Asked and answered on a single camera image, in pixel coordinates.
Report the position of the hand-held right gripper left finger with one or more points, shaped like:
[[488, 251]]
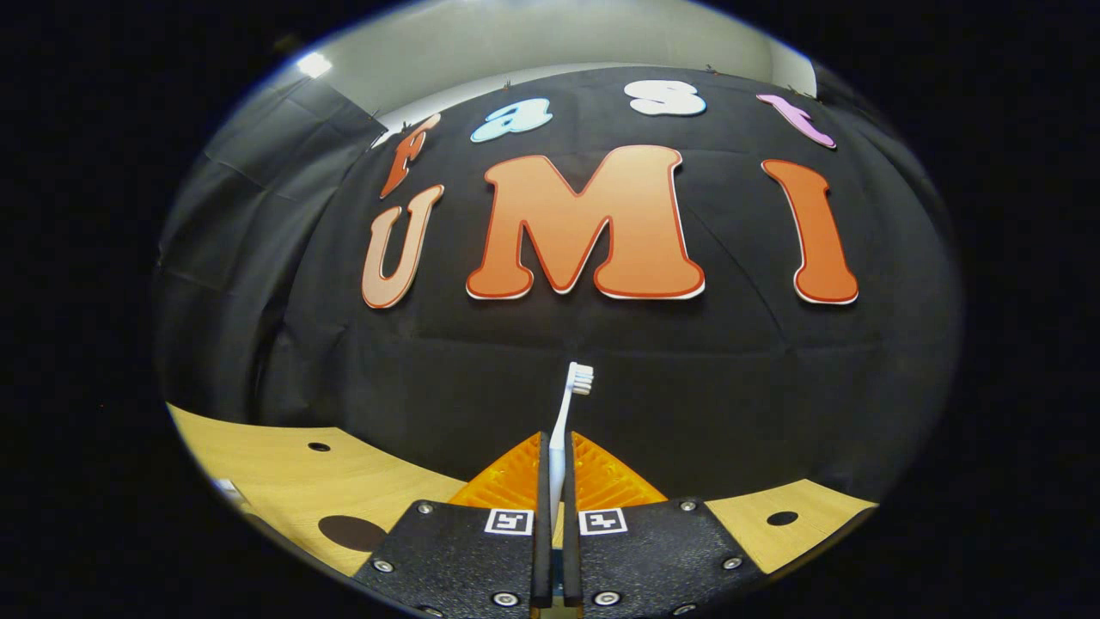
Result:
[[543, 550]]

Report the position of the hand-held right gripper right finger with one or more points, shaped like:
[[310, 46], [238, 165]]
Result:
[[571, 559]]

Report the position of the white toothbrush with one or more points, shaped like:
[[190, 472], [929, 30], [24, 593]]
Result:
[[559, 447]]

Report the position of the dark brown round coaster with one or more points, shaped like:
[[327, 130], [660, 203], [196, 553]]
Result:
[[348, 533]]

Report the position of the black backdrop cloth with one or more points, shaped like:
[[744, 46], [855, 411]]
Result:
[[601, 370]]

